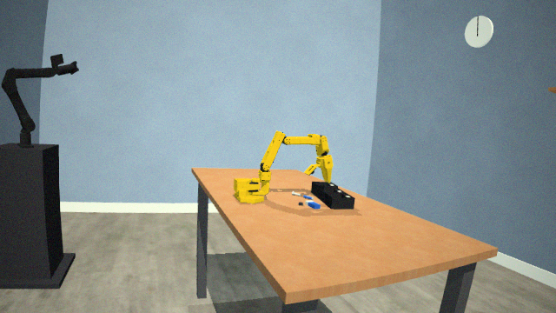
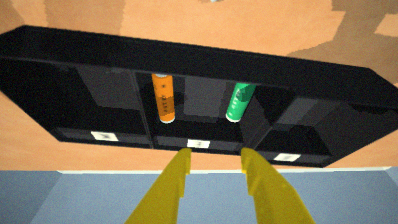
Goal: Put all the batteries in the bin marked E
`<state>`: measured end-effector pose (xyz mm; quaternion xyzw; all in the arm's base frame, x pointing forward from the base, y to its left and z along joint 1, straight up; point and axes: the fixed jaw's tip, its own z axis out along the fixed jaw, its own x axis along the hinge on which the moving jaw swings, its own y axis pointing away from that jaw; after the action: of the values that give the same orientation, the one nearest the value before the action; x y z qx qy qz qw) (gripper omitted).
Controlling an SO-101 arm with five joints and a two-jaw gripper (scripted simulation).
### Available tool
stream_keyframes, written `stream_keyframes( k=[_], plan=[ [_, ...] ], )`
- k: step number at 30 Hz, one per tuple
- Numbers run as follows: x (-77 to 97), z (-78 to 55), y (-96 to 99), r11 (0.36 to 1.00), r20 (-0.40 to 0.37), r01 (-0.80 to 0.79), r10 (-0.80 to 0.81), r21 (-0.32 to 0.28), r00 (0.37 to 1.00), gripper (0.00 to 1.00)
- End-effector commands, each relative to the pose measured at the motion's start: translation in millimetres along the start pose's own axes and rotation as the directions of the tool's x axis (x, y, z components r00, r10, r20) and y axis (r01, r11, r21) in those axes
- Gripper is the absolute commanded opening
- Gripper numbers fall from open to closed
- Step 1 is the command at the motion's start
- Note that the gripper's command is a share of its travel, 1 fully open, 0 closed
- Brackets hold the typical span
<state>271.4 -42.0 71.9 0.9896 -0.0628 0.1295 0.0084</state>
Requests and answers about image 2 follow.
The green aa battery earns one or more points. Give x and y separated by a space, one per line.
240 98

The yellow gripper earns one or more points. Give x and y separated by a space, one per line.
276 201

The black three-compartment bin rack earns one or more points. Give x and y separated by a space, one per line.
331 109

